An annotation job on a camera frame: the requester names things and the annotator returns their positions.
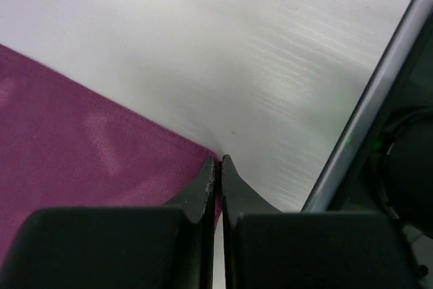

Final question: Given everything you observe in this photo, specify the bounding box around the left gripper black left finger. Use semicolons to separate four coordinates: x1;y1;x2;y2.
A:
1;157;217;288

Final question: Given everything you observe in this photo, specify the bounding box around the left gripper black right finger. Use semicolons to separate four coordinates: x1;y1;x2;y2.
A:
221;155;427;288

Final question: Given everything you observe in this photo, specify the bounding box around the purple cloth napkin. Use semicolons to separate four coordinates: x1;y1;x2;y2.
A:
1;47;212;255

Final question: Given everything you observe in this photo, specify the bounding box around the aluminium frame rail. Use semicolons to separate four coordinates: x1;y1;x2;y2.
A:
302;0;432;213

